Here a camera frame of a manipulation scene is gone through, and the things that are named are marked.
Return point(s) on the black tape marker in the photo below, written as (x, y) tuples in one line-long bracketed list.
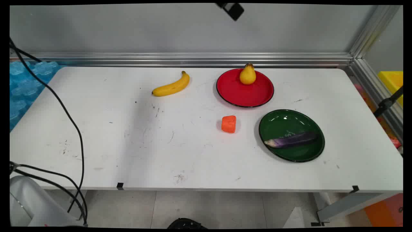
[(355, 188), (119, 186)]

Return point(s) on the yellow banana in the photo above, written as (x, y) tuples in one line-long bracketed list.
[(172, 87)]

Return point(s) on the orange carrot chunk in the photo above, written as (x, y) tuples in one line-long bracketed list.
[(229, 124)]

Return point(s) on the red plate black rim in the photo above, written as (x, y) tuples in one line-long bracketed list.
[(244, 93)]

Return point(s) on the blue bubble wrap sheet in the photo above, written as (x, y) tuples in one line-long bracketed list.
[(24, 87)]

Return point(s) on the red pink object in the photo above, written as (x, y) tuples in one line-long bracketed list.
[(395, 141)]

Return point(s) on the yellow plastic bin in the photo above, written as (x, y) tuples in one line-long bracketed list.
[(393, 82)]

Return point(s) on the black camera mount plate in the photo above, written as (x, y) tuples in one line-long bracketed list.
[(232, 10)]

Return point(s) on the horizontal aluminium frame rail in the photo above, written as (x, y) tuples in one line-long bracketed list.
[(193, 59)]

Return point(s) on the green plate black rim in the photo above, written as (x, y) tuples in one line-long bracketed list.
[(289, 124)]

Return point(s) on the orange box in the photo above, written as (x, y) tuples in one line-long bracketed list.
[(386, 211)]

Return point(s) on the upright aluminium frame post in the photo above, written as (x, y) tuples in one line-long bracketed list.
[(373, 30)]

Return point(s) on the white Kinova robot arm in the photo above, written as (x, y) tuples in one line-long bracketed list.
[(32, 203)]

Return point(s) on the grey table leg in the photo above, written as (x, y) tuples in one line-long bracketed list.
[(347, 206)]

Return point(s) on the purple eggplant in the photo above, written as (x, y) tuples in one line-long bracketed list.
[(291, 140)]

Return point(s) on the yellow pear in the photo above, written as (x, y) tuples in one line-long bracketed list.
[(247, 76)]

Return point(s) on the black round object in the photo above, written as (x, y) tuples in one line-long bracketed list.
[(186, 224)]

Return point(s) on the sloping aluminium frame rail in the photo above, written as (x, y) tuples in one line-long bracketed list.
[(376, 90)]

